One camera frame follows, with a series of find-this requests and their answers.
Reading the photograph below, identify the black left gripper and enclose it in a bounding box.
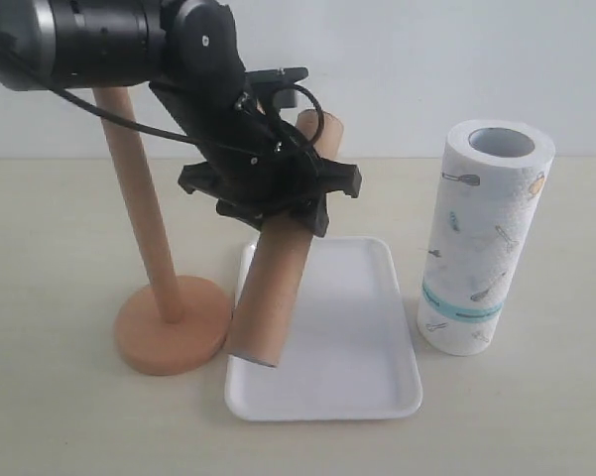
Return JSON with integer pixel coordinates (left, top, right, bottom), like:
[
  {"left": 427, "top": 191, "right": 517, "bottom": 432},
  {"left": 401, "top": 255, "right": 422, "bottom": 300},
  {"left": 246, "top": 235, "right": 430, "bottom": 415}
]
[{"left": 149, "top": 77, "right": 362, "bottom": 237}]

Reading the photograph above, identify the brown cardboard tube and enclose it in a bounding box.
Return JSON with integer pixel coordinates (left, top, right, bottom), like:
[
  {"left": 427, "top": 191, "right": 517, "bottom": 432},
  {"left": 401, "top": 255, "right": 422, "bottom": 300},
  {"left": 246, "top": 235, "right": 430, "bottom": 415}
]
[{"left": 226, "top": 109, "right": 346, "bottom": 369}]

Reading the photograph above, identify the printed white paper towel roll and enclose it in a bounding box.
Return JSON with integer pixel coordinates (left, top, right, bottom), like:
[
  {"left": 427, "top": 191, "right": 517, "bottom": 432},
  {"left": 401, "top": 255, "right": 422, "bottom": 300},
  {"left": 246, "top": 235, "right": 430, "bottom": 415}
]
[{"left": 417, "top": 120, "right": 556, "bottom": 356}]

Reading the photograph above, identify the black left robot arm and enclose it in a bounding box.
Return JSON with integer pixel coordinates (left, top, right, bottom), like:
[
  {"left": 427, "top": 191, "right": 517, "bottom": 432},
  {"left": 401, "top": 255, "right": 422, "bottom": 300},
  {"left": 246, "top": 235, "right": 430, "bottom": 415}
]
[{"left": 0, "top": 1, "right": 362, "bottom": 237}]

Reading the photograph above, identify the wooden paper towel holder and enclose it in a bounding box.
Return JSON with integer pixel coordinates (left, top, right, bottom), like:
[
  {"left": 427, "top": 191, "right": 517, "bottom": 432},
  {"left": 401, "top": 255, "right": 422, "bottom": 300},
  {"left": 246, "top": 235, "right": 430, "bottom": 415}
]
[{"left": 92, "top": 83, "right": 232, "bottom": 377}]

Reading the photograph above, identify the white rectangular plastic tray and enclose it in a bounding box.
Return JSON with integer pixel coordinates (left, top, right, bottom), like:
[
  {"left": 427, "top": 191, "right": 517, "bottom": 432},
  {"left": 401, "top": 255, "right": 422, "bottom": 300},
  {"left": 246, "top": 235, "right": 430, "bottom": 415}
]
[{"left": 224, "top": 237, "right": 423, "bottom": 422}]

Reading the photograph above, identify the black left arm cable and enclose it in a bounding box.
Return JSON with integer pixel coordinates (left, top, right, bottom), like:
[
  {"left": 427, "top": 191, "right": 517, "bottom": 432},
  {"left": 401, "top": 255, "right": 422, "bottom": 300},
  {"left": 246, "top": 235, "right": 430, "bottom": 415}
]
[{"left": 47, "top": 83, "right": 326, "bottom": 160}]

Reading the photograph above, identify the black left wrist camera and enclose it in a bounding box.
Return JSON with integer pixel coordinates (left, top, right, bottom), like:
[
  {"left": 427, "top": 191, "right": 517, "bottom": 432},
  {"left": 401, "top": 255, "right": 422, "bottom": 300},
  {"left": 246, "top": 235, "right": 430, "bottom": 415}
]
[{"left": 246, "top": 66, "right": 309, "bottom": 110}]

